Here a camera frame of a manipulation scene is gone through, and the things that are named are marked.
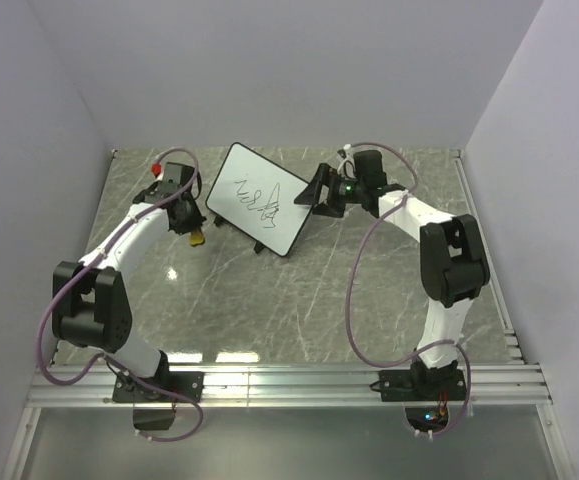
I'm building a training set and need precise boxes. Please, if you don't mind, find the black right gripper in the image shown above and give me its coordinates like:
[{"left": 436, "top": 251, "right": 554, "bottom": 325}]
[{"left": 293, "top": 164, "right": 365, "bottom": 220}]

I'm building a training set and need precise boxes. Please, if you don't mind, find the yellow black whiteboard eraser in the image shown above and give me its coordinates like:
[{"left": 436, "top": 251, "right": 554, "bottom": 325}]
[{"left": 189, "top": 228, "right": 205, "bottom": 247}]

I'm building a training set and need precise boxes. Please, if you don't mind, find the black framed small whiteboard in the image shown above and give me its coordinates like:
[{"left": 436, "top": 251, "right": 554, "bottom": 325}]
[{"left": 205, "top": 142, "right": 311, "bottom": 257}]

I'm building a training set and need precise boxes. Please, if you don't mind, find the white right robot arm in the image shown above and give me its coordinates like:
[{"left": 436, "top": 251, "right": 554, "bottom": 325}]
[{"left": 294, "top": 163, "right": 490, "bottom": 400}]

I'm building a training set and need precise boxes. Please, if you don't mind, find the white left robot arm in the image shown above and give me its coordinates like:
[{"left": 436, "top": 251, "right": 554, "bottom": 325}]
[{"left": 50, "top": 192, "right": 206, "bottom": 402}]

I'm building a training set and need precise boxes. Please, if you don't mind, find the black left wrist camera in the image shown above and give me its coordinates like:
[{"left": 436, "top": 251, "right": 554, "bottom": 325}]
[{"left": 160, "top": 162, "right": 194, "bottom": 197}]

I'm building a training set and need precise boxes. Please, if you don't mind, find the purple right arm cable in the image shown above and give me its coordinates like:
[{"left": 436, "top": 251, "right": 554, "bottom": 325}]
[{"left": 344, "top": 140, "right": 472, "bottom": 439}]

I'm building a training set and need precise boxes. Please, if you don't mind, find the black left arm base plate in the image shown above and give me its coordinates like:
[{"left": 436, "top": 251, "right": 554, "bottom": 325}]
[{"left": 112, "top": 371, "right": 205, "bottom": 404}]

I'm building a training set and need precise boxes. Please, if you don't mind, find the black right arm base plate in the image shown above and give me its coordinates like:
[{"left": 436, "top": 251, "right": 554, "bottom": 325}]
[{"left": 369, "top": 361, "right": 469, "bottom": 402}]

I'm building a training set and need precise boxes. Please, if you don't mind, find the aluminium right side rail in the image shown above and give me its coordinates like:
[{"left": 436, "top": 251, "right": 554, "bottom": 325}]
[{"left": 451, "top": 149, "right": 529, "bottom": 365}]

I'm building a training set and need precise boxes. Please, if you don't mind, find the aluminium left side rail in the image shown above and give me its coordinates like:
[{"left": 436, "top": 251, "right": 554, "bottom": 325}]
[{"left": 1, "top": 407, "right": 42, "bottom": 480}]

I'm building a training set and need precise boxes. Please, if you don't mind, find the aluminium front mounting rail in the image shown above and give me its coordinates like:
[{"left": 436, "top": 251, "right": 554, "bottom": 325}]
[{"left": 25, "top": 363, "right": 552, "bottom": 409}]

